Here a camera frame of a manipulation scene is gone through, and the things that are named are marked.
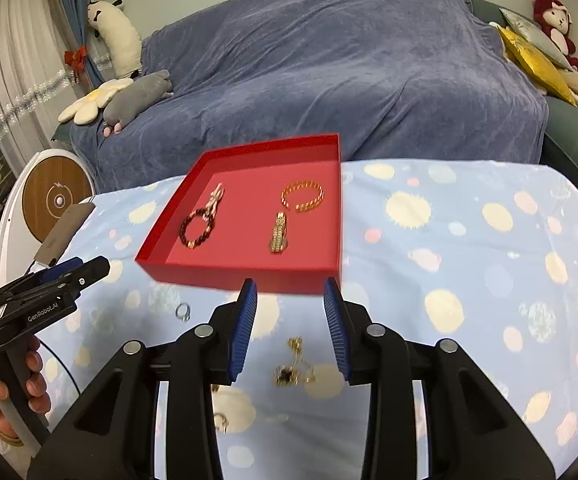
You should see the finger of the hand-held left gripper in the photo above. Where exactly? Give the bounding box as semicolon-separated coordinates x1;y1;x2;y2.
31;257;86;283
0;256;111;311

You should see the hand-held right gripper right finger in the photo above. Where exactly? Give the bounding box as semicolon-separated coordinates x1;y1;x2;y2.
322;277;556;480

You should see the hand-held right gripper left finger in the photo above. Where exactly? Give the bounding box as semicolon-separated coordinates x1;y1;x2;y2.
27;278;259;480

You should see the gold necklace black pendant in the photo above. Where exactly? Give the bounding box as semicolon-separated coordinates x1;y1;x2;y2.
271;336;317;388

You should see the red jewelry box tray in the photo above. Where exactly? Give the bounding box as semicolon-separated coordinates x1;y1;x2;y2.
135;133;342;296

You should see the grey-brown phone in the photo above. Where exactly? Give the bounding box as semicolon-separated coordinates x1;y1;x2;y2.
34;203;96;268

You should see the white round wood-faced appliance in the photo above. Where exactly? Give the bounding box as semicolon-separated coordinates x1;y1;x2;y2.
0;147;94;281

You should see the gold watch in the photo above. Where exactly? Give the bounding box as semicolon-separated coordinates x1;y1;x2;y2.
268;211;290;256

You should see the gold bangle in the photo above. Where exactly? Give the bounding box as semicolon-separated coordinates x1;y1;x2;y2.
281;180;325;214

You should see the light blue planet-print tablecloth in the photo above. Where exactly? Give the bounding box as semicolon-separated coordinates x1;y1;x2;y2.
0;159;578;480

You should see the flower-shaped pillow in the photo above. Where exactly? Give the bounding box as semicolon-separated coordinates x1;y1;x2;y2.
59;78;134;126

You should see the silver tinsel garland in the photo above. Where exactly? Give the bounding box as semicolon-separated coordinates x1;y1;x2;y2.
0;55;112;136

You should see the grey plush toy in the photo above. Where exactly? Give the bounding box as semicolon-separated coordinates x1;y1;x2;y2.
103;70;175;136

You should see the red bow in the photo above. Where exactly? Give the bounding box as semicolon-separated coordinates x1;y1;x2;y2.
64;46;90;83

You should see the white sheer curtain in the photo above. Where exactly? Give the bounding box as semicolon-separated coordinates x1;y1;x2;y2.
0;0;82;176

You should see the white llama plush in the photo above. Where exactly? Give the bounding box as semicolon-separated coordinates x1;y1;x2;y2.
87;0;143;81

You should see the blue curtain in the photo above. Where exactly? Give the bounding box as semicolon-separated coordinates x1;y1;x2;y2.
39;0;112;86

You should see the blue covered sofa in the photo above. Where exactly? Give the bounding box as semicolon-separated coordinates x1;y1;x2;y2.
69;0;550;196

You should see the gold pillow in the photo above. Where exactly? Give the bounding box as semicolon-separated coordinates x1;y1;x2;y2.
498;25;578;107

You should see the cream plush toy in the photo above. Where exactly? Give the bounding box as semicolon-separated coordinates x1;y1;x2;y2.
559;69;578;111

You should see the silver pillow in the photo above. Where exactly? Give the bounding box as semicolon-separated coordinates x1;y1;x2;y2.
499;7;575;72

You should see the red monkey plush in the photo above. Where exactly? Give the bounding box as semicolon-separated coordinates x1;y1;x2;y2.
533;0;578;73

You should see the dark bead bracelet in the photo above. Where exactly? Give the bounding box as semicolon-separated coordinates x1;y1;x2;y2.
179;207;218;251

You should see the pink pearl bracelet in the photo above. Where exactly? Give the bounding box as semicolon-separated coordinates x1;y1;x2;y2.
206;183;226;218

